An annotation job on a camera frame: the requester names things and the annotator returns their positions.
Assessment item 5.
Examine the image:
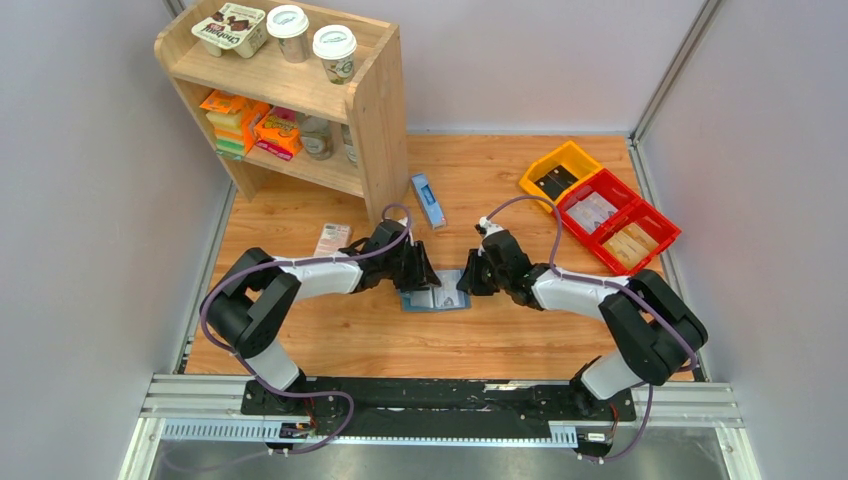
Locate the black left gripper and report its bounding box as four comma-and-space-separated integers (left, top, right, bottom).
382, 241, 443, 294

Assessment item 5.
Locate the blue leather card holder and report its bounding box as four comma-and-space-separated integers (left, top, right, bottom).
398, 269, 471, 313

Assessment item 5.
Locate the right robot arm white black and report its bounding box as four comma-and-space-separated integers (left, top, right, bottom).
458, 223, 708, 419

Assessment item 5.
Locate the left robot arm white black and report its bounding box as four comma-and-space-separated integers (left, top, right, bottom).
199, 219, 441, 415

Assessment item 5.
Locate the black card in yellow bin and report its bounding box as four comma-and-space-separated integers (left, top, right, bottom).
535, 165, 577, 202

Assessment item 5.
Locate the blue rectangular box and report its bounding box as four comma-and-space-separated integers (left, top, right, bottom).
411, 173, 447, 229

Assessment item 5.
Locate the small pink packet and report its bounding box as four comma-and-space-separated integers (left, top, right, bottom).
313, 223, 353, 257

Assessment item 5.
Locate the middle red plastic bin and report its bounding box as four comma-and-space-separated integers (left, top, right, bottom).
556, 169, 642, 245

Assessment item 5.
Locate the red plastic bin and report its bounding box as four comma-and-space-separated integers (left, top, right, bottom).
556, 169, 642, 245
588, 200, 682, 275

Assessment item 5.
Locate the yellow plastic bin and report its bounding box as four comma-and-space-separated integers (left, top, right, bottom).
518, 140, 604, 214

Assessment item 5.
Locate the near red plastic bin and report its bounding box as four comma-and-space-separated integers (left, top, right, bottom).
588, 200, 682, 275

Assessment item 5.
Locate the right glass jar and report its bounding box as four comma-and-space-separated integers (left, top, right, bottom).
340, 124, 358, 166

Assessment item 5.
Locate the glass jar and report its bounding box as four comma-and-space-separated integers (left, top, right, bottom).
296, 112, 334, 160
340, 124, 358, 166

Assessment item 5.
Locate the left glass jar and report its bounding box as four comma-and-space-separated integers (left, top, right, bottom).
296, 112, 334, 160

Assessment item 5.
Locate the orange pink snack bag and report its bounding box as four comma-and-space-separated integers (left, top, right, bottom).
253, 106, 303, 161

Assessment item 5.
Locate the wooden shelf unit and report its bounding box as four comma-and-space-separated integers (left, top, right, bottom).
154, 1, 410, 224

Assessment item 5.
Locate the stack of coloured sponges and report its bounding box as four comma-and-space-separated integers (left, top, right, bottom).
205, 111, 247, 157

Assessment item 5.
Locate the orange snack box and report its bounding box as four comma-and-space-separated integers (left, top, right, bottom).
200, 90, 271, 154

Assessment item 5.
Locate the right white lidded paper cup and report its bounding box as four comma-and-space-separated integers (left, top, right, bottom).
312, 24, 358, 85

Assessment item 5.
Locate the white lidded paper cup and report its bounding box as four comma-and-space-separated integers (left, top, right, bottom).
266, 5, 309, 63
312, 24, 358, 85

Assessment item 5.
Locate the left white lidded paper cup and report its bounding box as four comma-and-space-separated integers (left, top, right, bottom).
266, 5, 309, 63

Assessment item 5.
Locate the chocolate pudding cup pack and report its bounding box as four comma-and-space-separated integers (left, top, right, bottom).
191, 2, 268, 59

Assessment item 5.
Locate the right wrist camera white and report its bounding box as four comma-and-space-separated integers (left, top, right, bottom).
474, 217, 504, 239

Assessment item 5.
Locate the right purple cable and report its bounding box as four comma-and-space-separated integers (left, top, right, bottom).
480, 195, 700, 463

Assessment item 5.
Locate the purple cable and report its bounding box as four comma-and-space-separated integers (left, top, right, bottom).
480, 195, 700, 463
199, 202, 413, 456

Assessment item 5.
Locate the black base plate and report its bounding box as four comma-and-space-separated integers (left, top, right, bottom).
240, 376, 636, 440

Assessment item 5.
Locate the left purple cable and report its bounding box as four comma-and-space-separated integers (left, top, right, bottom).
199, 202, 413, 456

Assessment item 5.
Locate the aluminium rail frame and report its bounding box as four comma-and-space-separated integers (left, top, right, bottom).
120, 374, 760, 479

